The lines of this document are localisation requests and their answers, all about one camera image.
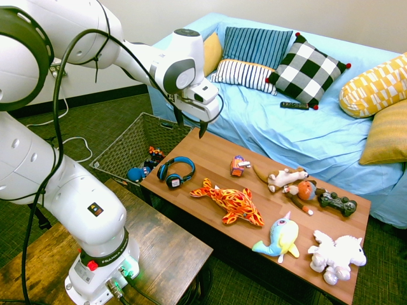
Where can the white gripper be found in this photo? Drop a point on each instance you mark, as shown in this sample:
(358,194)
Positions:
(200,101)

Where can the small orange toy car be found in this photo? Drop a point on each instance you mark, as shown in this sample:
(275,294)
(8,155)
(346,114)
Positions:
(238,166)

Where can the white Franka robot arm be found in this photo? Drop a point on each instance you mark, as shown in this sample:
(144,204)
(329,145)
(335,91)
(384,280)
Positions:
(63,197)

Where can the orange black toy truck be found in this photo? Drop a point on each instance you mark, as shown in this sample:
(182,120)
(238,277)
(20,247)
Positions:
(156,154)

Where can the woven grey basket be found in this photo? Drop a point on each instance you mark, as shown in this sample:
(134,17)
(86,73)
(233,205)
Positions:
(133,149)

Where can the blue plush toy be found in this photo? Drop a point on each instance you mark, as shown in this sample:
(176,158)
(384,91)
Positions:
(136,174)

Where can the blue black headphones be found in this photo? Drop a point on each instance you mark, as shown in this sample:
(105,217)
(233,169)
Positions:
(175,173)

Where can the white navy striped cushion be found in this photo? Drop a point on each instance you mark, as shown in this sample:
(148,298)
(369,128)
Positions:
(243,75)

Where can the plain yellow cushion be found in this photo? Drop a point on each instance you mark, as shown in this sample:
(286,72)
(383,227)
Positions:
(211,54)

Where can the orange flame plush dolphin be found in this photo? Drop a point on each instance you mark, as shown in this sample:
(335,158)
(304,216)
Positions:
(233,203)

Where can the light blue sofa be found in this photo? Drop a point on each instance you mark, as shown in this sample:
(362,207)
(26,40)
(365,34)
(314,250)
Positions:
(286,133)

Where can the blue striped cushion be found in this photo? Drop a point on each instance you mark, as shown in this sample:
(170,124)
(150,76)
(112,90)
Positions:
(254,46)

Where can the wooden coffee table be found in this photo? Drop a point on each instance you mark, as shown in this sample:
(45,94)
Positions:
(254,203)

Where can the black remote control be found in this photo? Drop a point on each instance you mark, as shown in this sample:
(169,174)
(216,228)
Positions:
(294,105)

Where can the brown white plush dog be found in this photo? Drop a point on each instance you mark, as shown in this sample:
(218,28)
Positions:
(281,177)

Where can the dark wooden robot stand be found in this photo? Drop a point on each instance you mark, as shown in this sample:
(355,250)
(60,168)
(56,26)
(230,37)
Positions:
(159,241)

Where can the black white checked cushion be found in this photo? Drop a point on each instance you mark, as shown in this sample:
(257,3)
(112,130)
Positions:
(306,71)

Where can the brown plush monkey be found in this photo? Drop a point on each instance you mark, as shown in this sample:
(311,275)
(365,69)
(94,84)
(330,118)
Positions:
(303,192)

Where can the blue yellow plush narwhal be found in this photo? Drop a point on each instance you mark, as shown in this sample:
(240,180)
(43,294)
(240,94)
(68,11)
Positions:
(283,236)

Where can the black game controller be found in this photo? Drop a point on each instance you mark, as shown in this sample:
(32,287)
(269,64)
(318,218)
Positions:
(338,202)

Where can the yellow white patterned cushion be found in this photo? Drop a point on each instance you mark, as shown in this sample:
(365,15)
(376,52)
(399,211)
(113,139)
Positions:
(372,90)

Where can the yellow striped cushion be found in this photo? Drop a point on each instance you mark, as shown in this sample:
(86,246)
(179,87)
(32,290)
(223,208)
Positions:
(386,136)

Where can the white plush unicorn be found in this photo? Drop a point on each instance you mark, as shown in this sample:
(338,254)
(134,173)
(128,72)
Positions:
(337,255)

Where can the white wall power outlet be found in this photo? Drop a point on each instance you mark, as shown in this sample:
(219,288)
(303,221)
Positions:
(57,70)

